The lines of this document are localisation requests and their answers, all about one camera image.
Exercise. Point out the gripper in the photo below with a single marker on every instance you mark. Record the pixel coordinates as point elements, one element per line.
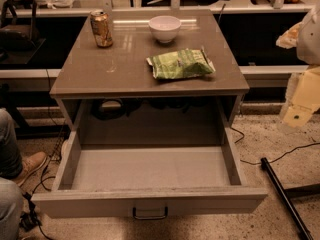
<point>309,40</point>

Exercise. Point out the green jalapeno chip bag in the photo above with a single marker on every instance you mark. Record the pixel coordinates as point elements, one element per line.
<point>182,64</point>

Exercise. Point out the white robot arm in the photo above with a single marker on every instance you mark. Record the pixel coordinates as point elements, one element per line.
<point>308,48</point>

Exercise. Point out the grey drawer cabinet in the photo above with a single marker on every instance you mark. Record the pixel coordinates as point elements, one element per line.
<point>140,92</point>

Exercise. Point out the open top drawer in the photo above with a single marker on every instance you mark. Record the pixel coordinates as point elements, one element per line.
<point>199,174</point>

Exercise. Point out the black bag on shelf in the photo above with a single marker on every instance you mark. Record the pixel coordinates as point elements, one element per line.
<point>18,42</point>

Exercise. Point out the white ceramic bowl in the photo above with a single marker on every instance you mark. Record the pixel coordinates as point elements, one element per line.
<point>164,28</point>

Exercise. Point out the black metal stand leg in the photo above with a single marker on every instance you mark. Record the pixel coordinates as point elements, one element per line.
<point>287,194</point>

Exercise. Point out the gold soda can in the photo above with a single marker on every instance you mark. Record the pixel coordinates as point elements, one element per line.
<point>100,28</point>

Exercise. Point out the tan leather shoe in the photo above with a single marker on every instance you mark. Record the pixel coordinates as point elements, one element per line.
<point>30,165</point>

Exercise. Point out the person's leg in jeans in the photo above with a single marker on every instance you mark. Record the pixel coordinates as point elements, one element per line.
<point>10,157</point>

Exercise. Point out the person's knee in jeans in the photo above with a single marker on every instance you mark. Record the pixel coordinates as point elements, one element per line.
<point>11,205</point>

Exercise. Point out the black drawer handle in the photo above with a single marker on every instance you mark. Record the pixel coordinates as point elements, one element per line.
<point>151,214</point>

